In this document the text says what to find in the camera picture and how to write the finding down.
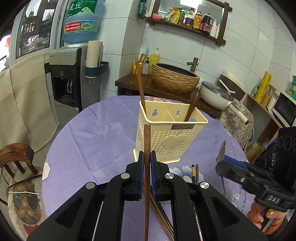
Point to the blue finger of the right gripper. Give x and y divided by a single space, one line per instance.
236 163

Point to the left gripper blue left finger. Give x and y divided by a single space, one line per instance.
141 173

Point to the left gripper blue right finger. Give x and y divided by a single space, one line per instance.
153 174

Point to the person's right hand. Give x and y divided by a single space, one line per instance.
256 216

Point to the black plastic bag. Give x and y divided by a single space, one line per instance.
267 158

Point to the cream plastic utensil holder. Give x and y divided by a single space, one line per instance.
171 135

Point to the dark brown chopstick right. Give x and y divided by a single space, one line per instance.
197 173

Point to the purple floral tablecloth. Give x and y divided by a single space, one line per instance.
97 144

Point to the white microwave oven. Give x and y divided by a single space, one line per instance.
284 110

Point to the cream pan with lid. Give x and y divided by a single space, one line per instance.
219 99

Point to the brown cream rice cooker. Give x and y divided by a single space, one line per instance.
232 85

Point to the yellow roll of bags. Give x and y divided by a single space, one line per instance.
263 87

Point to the woven brown basin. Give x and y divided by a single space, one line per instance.
174 78

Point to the green stacked containers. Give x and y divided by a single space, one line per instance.
292 89

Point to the black silver water dispenser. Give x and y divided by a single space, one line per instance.
72 90

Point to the yellow soap dispenser bottle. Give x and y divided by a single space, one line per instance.
154 58

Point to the paper cup tube holder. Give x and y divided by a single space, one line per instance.
94 66

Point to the bronze faucet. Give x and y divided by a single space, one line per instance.
193 64

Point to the dark wooden chair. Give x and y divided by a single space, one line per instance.
17 153

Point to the beige hanging cloth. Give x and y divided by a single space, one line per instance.
26 113

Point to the cat print cushion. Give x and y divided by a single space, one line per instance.
25 203

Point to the blue water jug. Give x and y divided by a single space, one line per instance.
81 23

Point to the wooden wall shelf frame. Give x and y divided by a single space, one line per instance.
205 18

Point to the window with metal frame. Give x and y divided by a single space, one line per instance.
36 29

